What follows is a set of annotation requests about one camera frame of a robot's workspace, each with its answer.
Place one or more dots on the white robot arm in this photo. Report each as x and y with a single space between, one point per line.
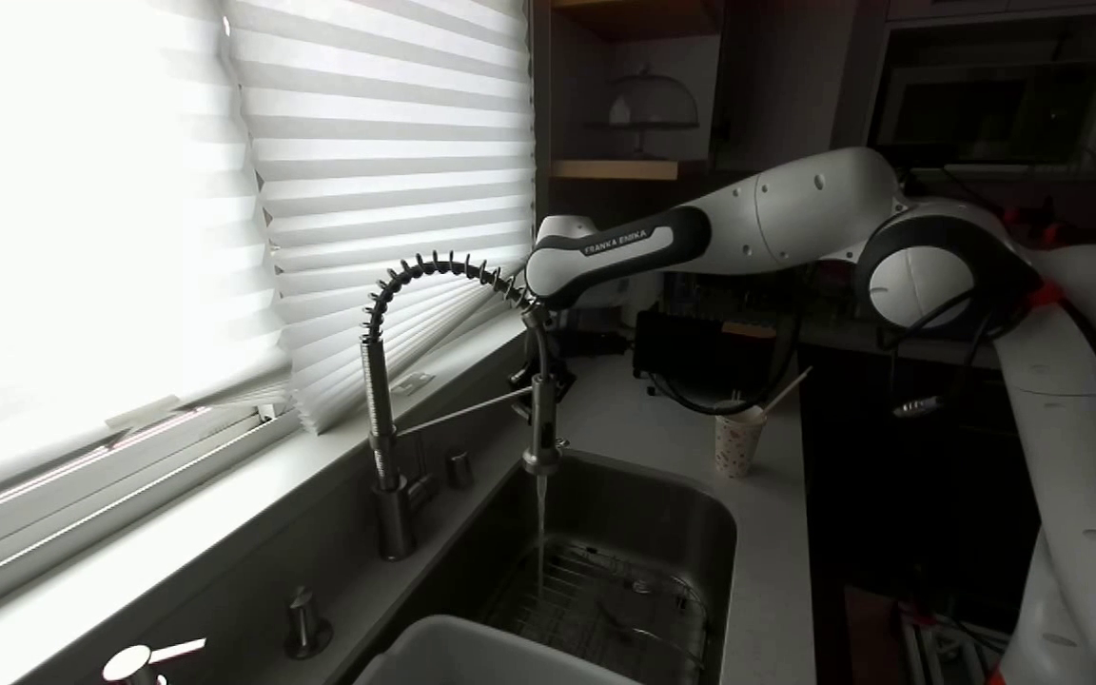
924 264

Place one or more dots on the chrome spring faucet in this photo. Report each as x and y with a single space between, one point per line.
393 487

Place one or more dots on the paper cup with stick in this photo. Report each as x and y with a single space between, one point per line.
737 434

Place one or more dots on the stainless steel sink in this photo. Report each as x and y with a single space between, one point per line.
606 565

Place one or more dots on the white window blind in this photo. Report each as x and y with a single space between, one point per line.
380 132

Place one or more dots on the white plastic dish tub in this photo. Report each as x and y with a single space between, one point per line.
460 652

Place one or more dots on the chrome soap dispenser pump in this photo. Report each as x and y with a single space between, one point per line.
308 631

